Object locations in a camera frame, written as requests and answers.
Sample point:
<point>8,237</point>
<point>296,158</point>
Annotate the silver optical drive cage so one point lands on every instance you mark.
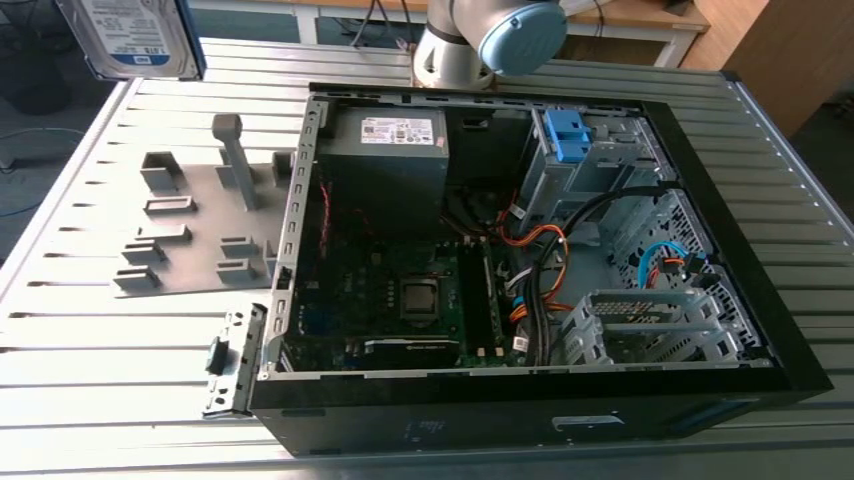
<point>600,175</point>

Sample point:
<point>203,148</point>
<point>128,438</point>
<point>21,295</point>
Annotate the grey parts rack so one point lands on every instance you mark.
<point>200,235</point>

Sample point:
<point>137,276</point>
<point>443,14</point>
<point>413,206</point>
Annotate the black PC case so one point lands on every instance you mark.
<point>467,425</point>

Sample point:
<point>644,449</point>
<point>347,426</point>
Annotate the silver hinged case bracket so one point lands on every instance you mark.
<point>236,360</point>

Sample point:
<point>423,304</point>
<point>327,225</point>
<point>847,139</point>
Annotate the hard disk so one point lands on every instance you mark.
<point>133,40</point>

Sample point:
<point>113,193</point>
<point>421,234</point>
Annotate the grey power supply unit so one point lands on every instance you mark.
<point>387,185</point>

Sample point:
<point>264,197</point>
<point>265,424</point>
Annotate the blue plastic drive latch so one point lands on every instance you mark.
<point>567,135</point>

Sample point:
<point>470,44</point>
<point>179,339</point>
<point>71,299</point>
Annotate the black office chair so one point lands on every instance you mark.
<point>33,90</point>

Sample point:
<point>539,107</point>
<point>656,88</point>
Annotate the silver CPU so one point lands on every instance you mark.
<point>420,300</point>

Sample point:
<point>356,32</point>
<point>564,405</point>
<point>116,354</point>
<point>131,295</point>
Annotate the wooden cabinet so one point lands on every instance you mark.
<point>787,50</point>

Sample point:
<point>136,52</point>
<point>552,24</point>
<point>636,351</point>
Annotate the black graphics card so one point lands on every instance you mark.
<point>409,350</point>

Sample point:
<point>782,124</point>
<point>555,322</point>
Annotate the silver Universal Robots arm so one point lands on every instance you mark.
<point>447,60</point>

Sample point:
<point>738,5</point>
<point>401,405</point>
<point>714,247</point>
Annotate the green motherboard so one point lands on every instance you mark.
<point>360,300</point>

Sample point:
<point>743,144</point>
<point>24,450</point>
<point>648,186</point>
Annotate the silver disk bay cage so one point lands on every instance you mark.
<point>640,325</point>

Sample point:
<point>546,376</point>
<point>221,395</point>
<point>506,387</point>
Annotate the white frame desk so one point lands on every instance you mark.
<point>640,15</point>

